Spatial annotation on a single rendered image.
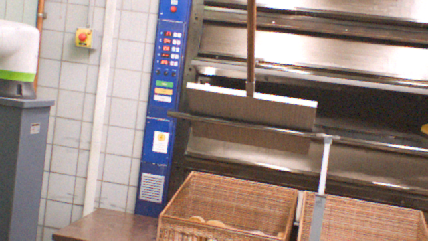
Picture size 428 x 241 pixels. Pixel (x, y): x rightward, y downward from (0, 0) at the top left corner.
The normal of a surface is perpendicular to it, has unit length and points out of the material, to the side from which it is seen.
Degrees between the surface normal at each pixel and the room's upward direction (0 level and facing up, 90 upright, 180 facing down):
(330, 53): 70
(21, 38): 88
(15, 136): 90
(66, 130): 90
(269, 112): 140
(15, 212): 90
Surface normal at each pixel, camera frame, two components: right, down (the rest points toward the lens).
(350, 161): -0.14, -0.28
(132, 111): -0.21, 0.07
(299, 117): -0.23, 0.80
